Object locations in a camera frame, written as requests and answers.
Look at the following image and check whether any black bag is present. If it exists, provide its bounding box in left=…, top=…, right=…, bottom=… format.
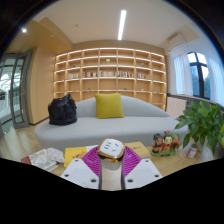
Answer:
left=47, top=93, right=79, bottom=127

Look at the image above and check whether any grey-framed glass door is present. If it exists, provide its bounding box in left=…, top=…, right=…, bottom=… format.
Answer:
left=0, top=49, right=33, bottom=130

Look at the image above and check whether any lit wooden shelf unit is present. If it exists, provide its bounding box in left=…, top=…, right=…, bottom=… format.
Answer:
left=52, top=47, right=167, bottom=111

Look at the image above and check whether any long ceiling light strip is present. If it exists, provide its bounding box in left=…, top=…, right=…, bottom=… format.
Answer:
left=116, top=8, right=128, bottom=42

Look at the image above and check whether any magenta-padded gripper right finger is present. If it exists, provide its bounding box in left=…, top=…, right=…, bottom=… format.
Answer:
left=121, top=145, right=164, bottom=191

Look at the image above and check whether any white radiator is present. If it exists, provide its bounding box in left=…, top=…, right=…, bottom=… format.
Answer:
left=165, top=96, right=188, bottom=120

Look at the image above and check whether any yellow and orange book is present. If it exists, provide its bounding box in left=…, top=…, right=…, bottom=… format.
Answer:
left=63, top=144, right=100, bottom=169

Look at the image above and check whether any small red and white cup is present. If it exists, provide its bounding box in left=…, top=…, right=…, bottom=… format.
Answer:
left=186, top=142, right=199, bottom=160

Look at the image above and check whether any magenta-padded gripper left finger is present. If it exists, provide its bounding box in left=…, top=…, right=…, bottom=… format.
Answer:
left=60, top=145, right=101, bottom=191

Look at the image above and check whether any white sheer curtain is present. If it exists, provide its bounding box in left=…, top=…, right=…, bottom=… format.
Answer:
left=172, top=52, right=195, bottom=97

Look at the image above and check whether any green potted plant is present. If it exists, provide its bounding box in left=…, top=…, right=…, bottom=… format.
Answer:
left=174, top=100, right=224, bottom=158

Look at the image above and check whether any white wall air conditioner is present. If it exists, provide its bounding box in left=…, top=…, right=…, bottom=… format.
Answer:
left=166, top=32, right=187, bottom=51

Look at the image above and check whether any grey curved sofa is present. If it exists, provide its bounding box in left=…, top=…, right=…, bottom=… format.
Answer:
left=33, top=94, right=190, bottom=152

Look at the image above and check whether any white charger with gold trim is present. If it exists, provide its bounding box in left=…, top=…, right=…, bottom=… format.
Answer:
left=96, top=137, right=127, bottom=191

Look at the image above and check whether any white pouch with orange dots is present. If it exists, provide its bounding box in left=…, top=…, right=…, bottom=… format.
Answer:
left=45, top=146, right=66, bottom=165

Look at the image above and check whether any colourful figurine group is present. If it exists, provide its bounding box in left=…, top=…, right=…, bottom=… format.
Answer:
left=149, top=130, right=183, bottom=158

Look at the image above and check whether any plain yellow book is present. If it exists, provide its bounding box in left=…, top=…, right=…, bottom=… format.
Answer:
left=124, top=141, right=151, bottom=160

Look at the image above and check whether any grey and red book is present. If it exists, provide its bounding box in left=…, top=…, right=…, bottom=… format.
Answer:
left=20, top=148, right=60, bottom=173

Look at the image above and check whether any yellow cushion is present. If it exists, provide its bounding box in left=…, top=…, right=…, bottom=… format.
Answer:
left=93, top=92, right=126, bottom=120

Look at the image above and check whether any dark-framed arched window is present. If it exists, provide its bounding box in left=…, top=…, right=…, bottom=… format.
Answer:
left=186, top=50, right=212, bottom=101

